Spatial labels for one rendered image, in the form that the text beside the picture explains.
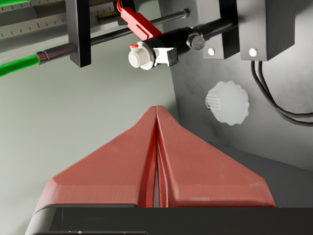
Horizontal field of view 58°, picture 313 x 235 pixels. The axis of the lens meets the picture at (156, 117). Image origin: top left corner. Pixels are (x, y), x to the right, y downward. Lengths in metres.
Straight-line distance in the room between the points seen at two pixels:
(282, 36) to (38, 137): 0.42
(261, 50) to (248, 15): 0.05
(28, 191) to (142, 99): 0.30
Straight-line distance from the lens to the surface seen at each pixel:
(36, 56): 0.44
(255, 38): 0.38
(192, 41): 0.29
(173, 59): 0.25
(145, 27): 0.31
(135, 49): 0.27
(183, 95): 0.71
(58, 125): 0.56
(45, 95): 0.54
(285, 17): 0.41
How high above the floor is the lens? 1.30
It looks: 35 degrees down
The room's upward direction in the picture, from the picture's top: 120 degrees counter-clockwise
